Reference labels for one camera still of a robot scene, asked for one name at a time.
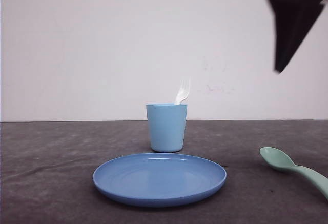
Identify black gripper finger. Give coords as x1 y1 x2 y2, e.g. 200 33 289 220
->
268 0 325 73

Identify white plastic fork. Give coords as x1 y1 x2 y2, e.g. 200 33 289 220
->
174 78 191 105

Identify mint green plastic spoon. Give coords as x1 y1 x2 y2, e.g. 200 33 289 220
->
259 147 327 199

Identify light blue plastic cup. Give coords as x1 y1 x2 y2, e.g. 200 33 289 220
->
146 103 188 153

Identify blue plastic plate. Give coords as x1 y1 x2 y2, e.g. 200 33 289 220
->
93 153 227 208

